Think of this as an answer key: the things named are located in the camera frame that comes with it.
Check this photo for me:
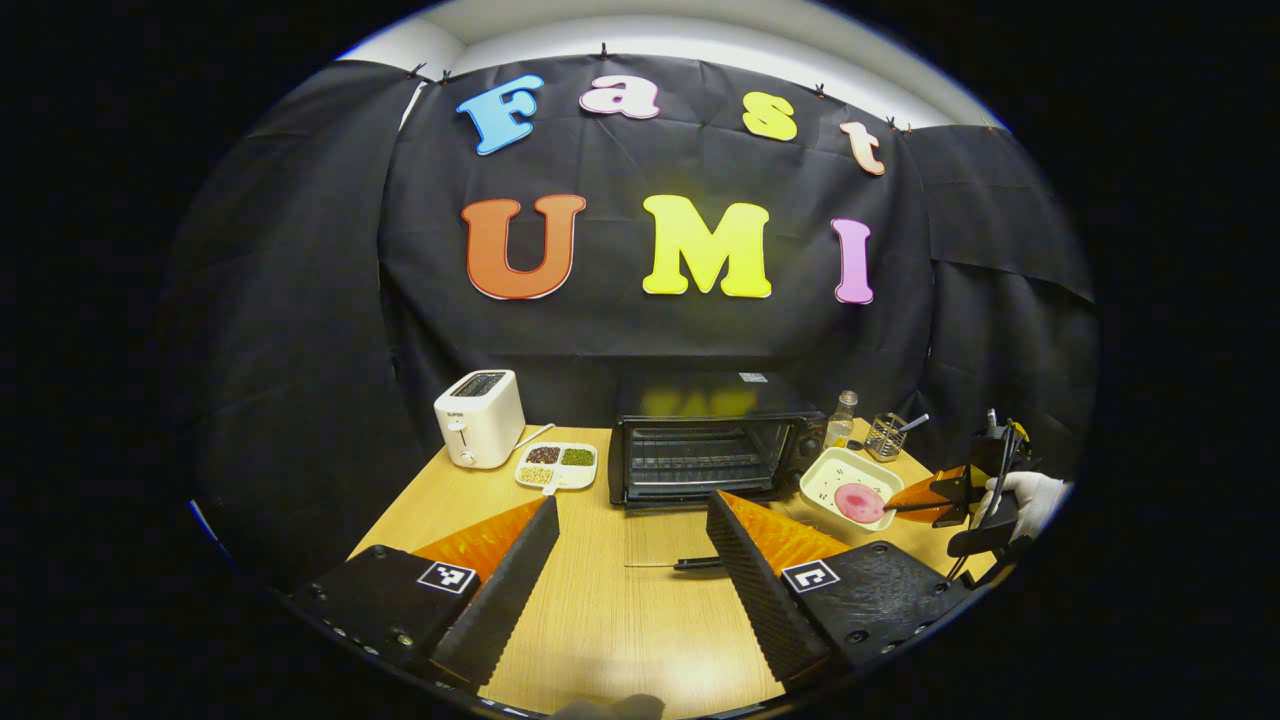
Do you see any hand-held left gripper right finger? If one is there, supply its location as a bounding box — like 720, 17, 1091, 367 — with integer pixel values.
705, 490, 976, 691

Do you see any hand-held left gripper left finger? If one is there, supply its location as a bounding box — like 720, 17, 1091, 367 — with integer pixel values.
285, 495, 561, 693

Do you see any pink meat patty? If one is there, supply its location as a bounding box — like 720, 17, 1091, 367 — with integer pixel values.
833, 482, 887, 525

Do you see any cream square tray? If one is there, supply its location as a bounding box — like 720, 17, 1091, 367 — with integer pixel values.
798, 446, 906, 533

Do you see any black electric oven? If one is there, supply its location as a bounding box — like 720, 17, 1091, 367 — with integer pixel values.
607, 370, 829, 574

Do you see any clear glass bottle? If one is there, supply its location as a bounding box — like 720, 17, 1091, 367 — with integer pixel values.
824, 390, 859, 449

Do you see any white divided dish of grains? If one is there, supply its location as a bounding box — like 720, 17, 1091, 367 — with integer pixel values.
514, 442, 599, 496

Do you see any white toaster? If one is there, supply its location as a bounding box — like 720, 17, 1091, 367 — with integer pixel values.
433, 369, 527, 470

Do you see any black backdrop cloth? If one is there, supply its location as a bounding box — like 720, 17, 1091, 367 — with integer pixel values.
160, 52, 1099, 591

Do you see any wire mesh utensil holder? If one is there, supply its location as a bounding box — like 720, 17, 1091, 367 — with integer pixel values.
864, 412, 909, 462

